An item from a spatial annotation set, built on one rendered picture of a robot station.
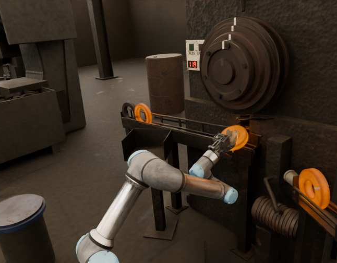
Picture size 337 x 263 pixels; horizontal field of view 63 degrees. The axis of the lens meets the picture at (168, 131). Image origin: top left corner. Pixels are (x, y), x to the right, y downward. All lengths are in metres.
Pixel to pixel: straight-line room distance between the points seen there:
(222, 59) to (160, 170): 0.60
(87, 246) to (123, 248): 0.77
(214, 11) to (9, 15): 2.35
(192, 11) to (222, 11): 0.22
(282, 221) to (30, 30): 3.08
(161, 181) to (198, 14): 1.06
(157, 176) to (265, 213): 0.57
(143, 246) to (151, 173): 0.97
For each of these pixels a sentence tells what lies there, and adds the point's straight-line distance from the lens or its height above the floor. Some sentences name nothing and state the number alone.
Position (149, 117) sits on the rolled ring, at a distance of 2.11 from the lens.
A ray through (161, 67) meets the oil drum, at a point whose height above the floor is 0.75.
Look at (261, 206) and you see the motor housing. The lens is 1.41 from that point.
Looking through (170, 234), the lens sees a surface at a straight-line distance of 2.01.
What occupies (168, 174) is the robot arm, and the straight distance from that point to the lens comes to 1.07.
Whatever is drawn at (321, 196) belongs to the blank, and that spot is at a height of 0.72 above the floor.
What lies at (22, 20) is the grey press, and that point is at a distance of 3.52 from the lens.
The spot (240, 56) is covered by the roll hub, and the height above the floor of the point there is 1.19.
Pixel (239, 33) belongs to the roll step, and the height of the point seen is 1.28.
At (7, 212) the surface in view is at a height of 0.43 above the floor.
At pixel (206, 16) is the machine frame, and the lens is 1.72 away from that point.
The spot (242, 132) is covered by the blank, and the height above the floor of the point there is 0.78.
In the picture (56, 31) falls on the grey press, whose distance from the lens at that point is 3.67.
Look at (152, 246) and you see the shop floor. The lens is 1.96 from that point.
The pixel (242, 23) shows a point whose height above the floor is 1.32.
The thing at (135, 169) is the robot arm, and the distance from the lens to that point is 1.15.
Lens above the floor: 1.35
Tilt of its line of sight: 21 degrees down
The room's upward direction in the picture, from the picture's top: 5 degrees counter-clockwise
